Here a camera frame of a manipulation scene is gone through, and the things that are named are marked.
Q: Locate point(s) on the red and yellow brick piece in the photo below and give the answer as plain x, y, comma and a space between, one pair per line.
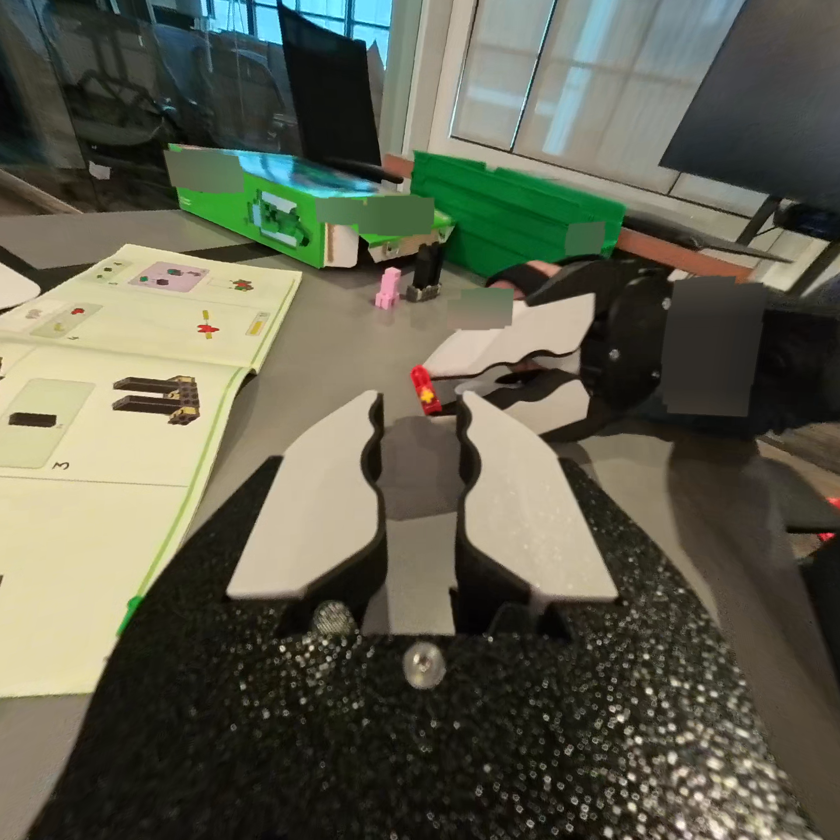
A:
422, 384

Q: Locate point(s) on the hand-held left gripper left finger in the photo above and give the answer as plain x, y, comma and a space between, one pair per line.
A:
308, 505

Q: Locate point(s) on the green plastic bin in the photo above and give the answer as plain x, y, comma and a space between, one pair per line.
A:
499, 210

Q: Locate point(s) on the green toy box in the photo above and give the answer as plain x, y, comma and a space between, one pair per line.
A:
275, 197

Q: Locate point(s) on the black monitor stand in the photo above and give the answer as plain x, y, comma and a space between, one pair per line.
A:
761, 216

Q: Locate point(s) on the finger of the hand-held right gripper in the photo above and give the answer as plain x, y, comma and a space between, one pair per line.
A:
568, 403
531, 338

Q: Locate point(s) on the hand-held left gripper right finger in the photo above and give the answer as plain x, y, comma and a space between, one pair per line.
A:
531, 512

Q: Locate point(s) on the person's right hand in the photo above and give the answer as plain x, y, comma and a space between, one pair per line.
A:
544, 268

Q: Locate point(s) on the small green brick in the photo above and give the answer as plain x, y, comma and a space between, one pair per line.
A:
133, 605

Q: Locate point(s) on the pink brick figure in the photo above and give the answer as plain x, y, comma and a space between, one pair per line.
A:
388, 289

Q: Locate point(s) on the large computer monitor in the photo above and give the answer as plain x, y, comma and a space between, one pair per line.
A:
774, 98

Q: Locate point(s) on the pale green instruction booklet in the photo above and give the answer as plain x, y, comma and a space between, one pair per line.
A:
98, 525

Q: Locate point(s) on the black brick figure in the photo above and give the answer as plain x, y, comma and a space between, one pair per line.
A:
425, 269

